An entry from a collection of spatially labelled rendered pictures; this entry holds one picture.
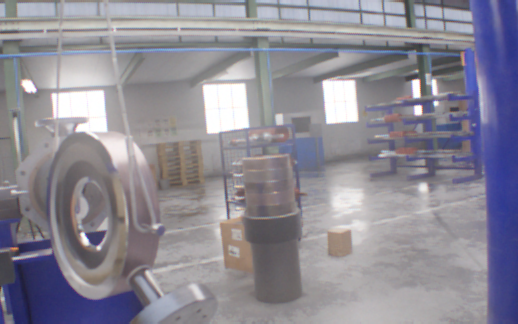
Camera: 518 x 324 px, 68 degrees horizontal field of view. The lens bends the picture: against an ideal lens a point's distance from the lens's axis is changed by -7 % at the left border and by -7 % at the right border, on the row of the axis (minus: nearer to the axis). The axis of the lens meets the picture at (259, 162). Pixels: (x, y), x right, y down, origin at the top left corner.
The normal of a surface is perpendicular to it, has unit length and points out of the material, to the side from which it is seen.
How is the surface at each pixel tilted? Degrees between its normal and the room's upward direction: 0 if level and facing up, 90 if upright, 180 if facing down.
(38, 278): 90
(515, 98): 90
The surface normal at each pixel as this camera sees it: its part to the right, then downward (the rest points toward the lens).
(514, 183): -0.77, 0.11
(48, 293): 0.44, 0.01
